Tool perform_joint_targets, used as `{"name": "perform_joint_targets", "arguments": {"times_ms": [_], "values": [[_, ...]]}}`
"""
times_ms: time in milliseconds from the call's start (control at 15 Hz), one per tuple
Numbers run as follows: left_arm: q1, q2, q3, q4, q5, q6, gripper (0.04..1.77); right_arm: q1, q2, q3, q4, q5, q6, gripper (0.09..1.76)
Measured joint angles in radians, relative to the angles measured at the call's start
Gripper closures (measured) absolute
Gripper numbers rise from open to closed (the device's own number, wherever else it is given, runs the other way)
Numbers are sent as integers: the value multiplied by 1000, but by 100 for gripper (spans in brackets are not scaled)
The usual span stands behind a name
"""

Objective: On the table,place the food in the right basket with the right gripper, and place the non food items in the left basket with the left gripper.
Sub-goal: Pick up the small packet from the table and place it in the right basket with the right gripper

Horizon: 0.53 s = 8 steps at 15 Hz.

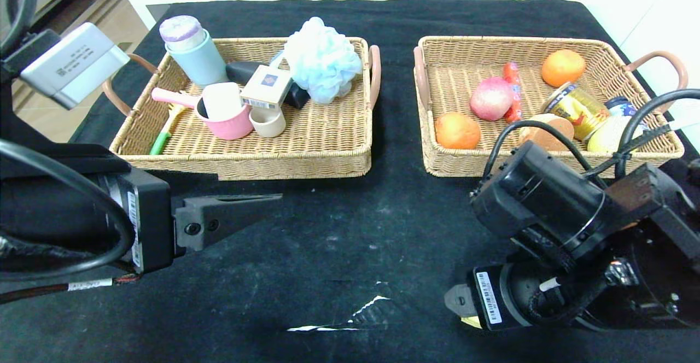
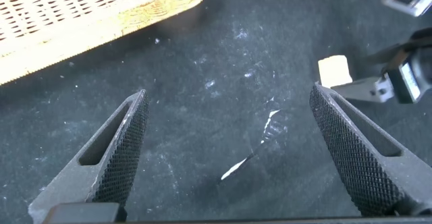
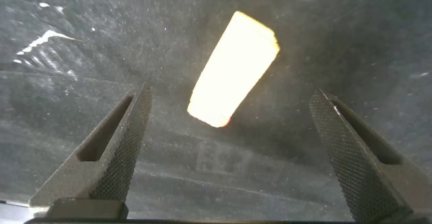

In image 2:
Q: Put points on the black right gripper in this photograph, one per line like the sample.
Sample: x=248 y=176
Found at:
x=410 y=80

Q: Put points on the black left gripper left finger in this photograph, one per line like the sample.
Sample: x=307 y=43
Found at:
x=84 y=180

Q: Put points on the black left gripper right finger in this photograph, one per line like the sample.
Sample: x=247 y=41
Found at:
x=371 y=170

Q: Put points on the small yellow block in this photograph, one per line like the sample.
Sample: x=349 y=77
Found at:
x=334 y=70

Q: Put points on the wicker basket with toiletries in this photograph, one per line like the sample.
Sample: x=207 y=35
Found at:
x=67 y=15

